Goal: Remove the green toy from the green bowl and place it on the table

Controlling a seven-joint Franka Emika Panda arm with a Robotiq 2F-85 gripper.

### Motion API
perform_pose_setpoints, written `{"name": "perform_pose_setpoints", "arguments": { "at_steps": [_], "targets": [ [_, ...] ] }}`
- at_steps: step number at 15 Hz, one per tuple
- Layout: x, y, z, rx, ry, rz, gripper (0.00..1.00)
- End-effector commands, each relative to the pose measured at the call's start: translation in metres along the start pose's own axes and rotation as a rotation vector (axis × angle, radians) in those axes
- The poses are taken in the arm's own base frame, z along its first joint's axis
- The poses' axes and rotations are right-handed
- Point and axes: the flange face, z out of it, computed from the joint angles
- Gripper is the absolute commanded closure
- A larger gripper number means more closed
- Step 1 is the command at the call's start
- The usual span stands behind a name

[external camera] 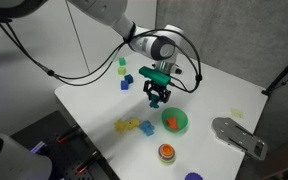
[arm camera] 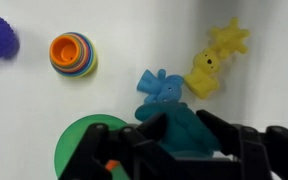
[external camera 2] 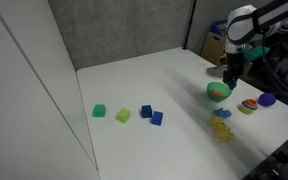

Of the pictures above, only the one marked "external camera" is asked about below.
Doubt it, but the grey metal mounting plate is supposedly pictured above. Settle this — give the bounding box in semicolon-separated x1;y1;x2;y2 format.
211;116;269;162

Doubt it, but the red and black clamp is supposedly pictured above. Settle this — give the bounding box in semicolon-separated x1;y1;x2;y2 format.
74;150;102;176
55;124;81;144

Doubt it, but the yellow splat-shaped toy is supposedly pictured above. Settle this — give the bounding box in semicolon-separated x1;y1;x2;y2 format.
113;118;129;134

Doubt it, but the green wrist camera box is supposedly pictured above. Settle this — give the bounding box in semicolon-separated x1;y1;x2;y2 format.
138;65;172;85

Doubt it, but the purple spiky ball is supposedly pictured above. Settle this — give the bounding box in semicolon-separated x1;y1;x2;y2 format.
184;171;204;180

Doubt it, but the white rounded machine housing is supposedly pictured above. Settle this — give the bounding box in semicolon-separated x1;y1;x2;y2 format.
0;133;54;180

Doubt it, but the black tripod pole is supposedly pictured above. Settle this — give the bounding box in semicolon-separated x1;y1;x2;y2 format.
261;47;288;98

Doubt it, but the blue elephant toy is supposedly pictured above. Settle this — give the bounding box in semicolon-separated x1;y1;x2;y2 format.
138;120;155;137

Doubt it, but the pale yellow flat pad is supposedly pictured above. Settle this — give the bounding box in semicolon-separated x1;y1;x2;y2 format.
230;107;245;120

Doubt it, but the yellow-green cube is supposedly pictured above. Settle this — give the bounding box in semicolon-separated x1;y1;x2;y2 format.
117;66;128;76

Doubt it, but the green bowl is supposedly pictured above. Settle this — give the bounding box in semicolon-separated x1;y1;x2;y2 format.
160;106;189;134

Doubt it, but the black perforated base board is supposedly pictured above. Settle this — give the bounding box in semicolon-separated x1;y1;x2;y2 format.
9;110;120;180

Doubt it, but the yellow bear toy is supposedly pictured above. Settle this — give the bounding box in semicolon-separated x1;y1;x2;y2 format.
126;117;141;132

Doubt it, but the long black cable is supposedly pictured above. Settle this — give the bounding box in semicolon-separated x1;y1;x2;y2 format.
0;13;135;88

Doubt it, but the green toy figure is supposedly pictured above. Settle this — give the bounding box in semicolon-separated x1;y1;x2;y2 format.
149;94;161;110

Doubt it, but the orange toy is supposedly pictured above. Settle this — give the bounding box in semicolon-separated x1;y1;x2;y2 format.
165;116;180;131

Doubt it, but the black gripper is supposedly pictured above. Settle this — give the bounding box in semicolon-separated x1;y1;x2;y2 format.
143;79;172;104

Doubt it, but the rainbow stacking cups toy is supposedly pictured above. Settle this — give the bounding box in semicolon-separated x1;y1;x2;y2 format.
157;143;177;165

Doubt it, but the black looped wrist cable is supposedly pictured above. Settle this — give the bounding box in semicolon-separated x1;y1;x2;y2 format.
123;28;204;94

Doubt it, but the blue cube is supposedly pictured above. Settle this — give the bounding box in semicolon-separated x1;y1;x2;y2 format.
120;79;130;91
124;74;134;85

